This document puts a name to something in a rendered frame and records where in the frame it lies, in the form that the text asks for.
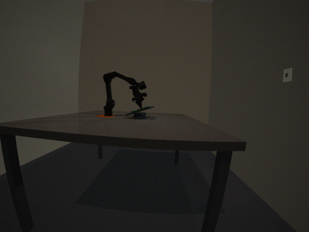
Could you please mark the dark grey switch panel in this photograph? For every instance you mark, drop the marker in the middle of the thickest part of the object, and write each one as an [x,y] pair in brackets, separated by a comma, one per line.
[138,114]

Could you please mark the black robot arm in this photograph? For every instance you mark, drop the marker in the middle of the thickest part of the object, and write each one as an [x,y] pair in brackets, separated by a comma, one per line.
[111,103]

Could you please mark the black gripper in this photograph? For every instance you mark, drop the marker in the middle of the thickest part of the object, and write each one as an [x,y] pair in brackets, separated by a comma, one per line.
[138,99]

